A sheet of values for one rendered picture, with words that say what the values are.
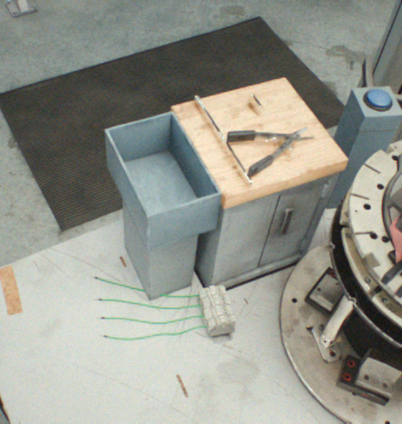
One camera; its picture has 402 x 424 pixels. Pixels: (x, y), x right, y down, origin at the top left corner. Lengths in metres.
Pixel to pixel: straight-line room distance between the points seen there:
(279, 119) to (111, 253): 0.39
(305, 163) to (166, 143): 0.22
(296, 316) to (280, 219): 0.18
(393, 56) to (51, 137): 1.47
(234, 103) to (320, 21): 2.15
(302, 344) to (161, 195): 0.34
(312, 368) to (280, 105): 0.42
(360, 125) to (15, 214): 1.40
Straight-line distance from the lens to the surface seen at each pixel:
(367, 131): 1.03
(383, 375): 0.97
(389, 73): 1.22
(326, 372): 0.99
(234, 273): 1.01
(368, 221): 0.78
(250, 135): 0.84
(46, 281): 1.05
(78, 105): 2.44
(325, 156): 0.87
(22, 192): 2.19
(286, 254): 1.05
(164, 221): 0.79
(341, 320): 0.91
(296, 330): 1.00
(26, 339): 1.01
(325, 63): 2.80
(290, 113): 0.92
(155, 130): 0.90
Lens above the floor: 1.68
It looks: 54 degrees down
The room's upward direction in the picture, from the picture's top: 8 degrees clockwise
